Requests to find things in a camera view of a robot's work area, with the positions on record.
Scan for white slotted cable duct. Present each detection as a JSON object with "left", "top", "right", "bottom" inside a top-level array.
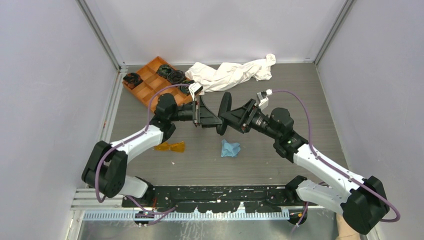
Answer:
[{"left": 82, "top": 209, "right": 290, "bottom": 221}]

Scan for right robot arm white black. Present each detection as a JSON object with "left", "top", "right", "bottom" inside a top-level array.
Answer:
[{"left": 216, "top": 96, "right": 389, "bottom": 235}]

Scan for orange compartment tray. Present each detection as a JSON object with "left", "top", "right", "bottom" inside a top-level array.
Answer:
[{"left": 122, "top": 56, "right": 192, "bottom": 112}]

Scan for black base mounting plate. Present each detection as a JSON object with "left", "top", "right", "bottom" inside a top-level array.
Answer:
[{"left": 122, "top": 185, "right": 304, "bottom": 214}]

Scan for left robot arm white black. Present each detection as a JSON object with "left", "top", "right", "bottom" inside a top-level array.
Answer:
[{"left": 81, "top": 93, "right": 222, "bottom": 207}]

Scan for white crumpled cloth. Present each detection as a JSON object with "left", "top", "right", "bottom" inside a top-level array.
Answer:
[{"left": 185, "top": 53, "right": 276, "bottom": 93}]

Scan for beige cloth bottom right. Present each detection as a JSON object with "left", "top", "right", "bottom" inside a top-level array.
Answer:
[{"left": 336, "top": 213, "right": 361, "bottom": 240}]

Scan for black coiled item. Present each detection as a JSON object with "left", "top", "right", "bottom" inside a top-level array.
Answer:
[
  {"left": 123, "top": 72, "right": 143, "bottom": 90},
  {"left": 166, "top": 70, "right": 186, "bottom": 85},
  {"left": 178, "top": 79, "right": 195, "bottom": 96},
  {"left": 156, "top": 64, "right": 175, "bottom": 79}
]

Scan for black coiled item middle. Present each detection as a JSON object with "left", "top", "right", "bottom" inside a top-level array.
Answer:
[{"left": 166, "top": 70, "right": 186, "bottom": 85}]

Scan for black coiled item far left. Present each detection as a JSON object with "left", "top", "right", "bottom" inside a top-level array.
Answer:
[{"left": 123, "top": 72, "right": 143, "bottom": 90}]

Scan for black coiled item right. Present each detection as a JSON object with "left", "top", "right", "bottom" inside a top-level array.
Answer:
[{"left": 178, "top": 79, "right": 195, "bottom": 96}]

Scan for blue cleaning cloth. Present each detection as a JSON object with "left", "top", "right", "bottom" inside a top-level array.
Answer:
[{"left": 220, "top": 139, "right": 241, "bottom": 158}]

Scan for orange sunglasses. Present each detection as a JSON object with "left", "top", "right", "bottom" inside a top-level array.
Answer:
[{"left": 153, "top": 141, "right": 186, "bottom": 153}]

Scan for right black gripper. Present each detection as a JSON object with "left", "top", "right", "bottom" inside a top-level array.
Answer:
[{"left": 220, "top": 98, "right": 281, "bottom": 141}]

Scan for aluminium frame rail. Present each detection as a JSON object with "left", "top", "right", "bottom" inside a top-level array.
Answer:
[{"left": 70, "top": 64, "right": 128, "bottom": 211}]

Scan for black coiled item top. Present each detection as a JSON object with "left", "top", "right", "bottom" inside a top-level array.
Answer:
[{"left": 156, "top": 64, "right": 175, "bottom": 79}]

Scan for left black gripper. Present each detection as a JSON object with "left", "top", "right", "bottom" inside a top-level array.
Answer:
[{"left": 169, "top": 95, "right": 223, "bottom": 129}]

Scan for black glasses case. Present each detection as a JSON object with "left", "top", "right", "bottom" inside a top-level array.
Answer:
[{"left": 216, "top": 92, "right": 232, "bottom": 136}]

